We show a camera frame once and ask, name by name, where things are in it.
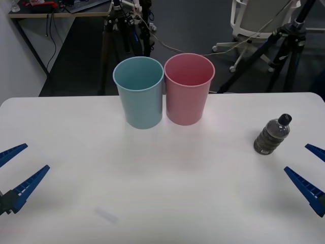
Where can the dark desk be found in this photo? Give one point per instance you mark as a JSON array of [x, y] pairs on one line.
[[25, 10]]

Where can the black tripod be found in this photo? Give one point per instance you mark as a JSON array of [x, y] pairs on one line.
[[108, 38], [292, 29]]

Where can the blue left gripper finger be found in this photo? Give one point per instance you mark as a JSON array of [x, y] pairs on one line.
[[12, 153], [28, 186]]

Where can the dark plastic bottle black cap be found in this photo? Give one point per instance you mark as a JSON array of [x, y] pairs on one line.
[[270, 137]]

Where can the pale blue plastic bin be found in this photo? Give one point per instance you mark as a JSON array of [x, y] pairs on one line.
[[141, 106]]

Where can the black keyboard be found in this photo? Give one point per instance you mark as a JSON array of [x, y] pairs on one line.
[[83, 6]]

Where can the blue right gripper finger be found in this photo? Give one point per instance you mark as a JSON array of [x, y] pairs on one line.
[[318, 152], [307, 189]]

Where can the pink plastic bin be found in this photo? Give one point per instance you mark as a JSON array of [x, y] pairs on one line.
[[186, 104]]

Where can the white office chair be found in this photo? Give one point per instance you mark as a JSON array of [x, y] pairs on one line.
[[254, 15]]

